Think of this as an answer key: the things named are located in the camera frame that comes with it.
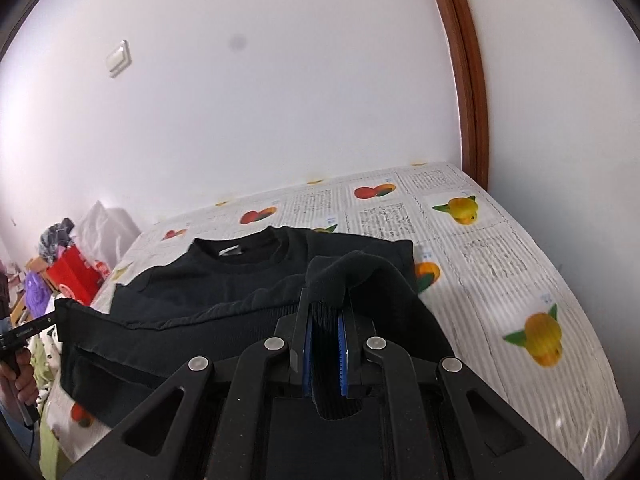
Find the grey plaid cloth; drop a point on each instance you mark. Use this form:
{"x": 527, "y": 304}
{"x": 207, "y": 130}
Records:
{"x": 55, "y": 240}

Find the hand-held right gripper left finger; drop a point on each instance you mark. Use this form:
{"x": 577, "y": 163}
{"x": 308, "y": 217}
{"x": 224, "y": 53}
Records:
{"x": 307, "y": 355}

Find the white spotted blanket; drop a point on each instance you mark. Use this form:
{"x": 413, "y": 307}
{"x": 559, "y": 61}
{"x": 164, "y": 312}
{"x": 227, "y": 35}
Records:
{"x": 47, "y": 360}

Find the brown wooden door frame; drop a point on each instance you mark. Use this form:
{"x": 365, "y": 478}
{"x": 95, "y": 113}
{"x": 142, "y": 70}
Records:
{"x": 467, "y": 85}

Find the purple bag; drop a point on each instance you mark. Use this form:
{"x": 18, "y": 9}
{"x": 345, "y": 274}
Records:
{"x": 36, "y": 292}

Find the red paper bag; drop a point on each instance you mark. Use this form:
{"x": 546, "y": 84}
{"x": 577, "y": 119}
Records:
{"x": 75, "y": 272}

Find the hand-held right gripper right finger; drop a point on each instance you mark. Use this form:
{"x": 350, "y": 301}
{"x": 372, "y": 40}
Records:
{"x": 343, "y": 355}

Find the white light switch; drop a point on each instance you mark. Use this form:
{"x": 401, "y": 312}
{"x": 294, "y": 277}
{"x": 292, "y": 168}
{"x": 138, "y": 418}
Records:
{"x": 119, "y": 58}

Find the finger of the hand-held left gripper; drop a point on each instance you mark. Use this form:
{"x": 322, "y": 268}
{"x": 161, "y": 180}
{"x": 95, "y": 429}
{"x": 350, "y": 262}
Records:
{"x": 46, "y": 318}

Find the fruit print tablecloth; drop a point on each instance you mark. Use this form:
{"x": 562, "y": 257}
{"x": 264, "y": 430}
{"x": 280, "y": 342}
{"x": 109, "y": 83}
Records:
{"x": 500, "y": 270}

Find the green bedsheet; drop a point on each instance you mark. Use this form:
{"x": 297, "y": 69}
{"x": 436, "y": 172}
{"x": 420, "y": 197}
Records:
{"x": 50, "y": 450}

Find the person's left hand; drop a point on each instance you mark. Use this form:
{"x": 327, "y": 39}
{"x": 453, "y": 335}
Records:
{"x": 27, "y": 375}

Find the black sweatshirt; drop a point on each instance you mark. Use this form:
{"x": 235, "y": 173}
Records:
{"x": 225, "y": 285}

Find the white plastic bag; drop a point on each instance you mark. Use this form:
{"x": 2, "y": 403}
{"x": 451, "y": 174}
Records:
{"x": 110, "y": 232}

